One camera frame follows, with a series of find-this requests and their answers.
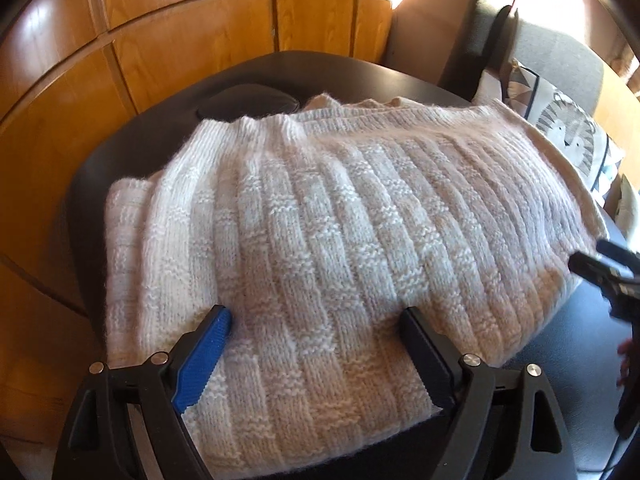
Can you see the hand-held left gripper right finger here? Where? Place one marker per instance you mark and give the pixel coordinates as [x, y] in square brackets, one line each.
[425, 360]

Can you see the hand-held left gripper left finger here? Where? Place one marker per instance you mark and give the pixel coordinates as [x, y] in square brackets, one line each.
[200, 360]

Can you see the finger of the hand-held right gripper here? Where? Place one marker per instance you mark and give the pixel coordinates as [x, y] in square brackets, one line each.
[612, 251]
[587, 265]

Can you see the white knit sweater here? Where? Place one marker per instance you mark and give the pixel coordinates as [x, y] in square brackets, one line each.
[325, 260]

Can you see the person's right hand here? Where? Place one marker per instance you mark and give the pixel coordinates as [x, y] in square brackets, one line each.
[626, 357]

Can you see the deer print cushion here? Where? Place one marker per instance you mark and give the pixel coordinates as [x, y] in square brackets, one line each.
[622, 205]

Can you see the tiger print cushion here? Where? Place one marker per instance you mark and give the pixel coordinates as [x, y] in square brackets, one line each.
[570, 135]

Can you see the grey yellow blue sofa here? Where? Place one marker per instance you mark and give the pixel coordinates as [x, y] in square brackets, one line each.
[560, 55]

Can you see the wooden wardrobe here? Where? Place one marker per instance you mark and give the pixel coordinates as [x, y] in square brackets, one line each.
[175, 50]

